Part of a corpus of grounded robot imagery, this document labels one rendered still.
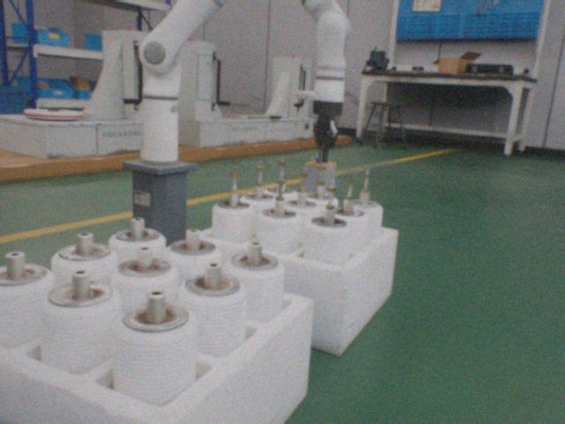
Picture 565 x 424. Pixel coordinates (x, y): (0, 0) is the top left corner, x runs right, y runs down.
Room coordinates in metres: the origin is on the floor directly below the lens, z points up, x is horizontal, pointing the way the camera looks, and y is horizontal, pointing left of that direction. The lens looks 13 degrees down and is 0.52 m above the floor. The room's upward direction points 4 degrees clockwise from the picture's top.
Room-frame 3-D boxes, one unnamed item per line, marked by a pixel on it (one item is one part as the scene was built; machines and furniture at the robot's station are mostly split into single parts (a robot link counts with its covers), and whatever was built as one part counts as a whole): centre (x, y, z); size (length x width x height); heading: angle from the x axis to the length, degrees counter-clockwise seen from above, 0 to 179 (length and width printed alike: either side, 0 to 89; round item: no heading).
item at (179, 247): (0.81, 0.14, 0.25); 0.08 x 0.08 x 0.01
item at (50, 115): (2.95, 1.33, 0.29); 0.30 x 0.30 x 0.06
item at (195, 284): (0.65, 0.09, 0.25); 0.08 x 0.08 x 0.01
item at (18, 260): (0.65, 0.35, 0.26); 0.02 x 0.02 x 0.03
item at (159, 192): (1.39, 0.34, 0.15); 0.15 x 0.15 x 0.30; 56
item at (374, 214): (1.25, -0.20, 0.16); 0.10 x 0.10 x 0.18
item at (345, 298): (1.19, -0.05, 0.09); 0.39 x 0.39 x 0.18; 64
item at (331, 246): (1.04, -0.10, 0.16); 0.10 x 0.10 x 0.18
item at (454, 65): (5.54, -1.71, 0.87); 0.40 x 0.30 x 0.23; 42
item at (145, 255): (0.70, 0.19, 0.26); 0.02 x 0.02 x 0.03
